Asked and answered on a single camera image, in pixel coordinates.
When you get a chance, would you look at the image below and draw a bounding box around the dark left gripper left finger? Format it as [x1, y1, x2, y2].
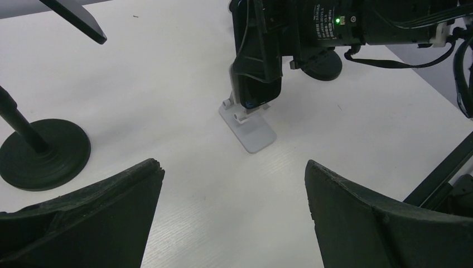
[1, 159, 165, 267]

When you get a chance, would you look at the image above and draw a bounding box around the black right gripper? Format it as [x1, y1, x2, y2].
[229, 1, 364, 83]

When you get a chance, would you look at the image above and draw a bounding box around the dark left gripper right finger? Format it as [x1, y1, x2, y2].
[305, 160, 472, 267]

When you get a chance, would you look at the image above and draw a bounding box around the black smartphone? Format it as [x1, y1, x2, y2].
[229, 1, 286, 109]

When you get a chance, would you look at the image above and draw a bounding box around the white folding phone stand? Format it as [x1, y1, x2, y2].
[219, 66, 277, 154]

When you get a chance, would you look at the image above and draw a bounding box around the black pole phone stand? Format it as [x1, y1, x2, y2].
[1, 88, 91, 192]
[301, 50, 342, 82]

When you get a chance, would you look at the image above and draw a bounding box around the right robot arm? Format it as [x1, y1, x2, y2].
[229, 1, 472, 83]

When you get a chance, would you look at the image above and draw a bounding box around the aluminium frame rail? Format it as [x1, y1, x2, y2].
[404, 133, 472, 218]

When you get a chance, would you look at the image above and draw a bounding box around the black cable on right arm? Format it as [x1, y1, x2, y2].
[344, 27, 473, 119]

